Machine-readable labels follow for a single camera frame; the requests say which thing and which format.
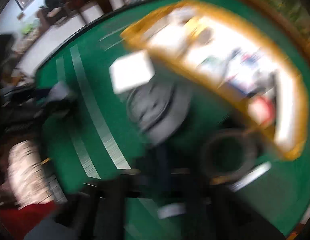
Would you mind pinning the grey tape roll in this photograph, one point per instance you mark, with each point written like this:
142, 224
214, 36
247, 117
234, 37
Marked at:
61, 90

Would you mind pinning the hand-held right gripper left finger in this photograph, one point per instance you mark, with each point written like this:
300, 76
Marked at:
162, 165

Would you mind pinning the grey round table centre plate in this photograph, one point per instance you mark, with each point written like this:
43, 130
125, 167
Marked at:
157, 112

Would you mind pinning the striped cloth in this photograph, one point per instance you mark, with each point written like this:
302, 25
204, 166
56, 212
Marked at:
24, 172

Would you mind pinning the red cloth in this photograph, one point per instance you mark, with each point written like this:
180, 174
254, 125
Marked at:
22, 220

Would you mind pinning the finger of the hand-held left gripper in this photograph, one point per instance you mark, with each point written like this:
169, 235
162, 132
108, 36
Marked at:
57, 105

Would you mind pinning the black tape roll beige core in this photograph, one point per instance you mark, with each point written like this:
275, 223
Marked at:
207, 152

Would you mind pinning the long white marker tube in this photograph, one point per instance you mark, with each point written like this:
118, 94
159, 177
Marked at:
252, 175

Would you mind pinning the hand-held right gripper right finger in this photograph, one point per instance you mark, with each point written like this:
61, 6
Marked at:
220, 210

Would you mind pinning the plain white box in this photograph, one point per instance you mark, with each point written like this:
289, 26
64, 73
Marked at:
132, 71

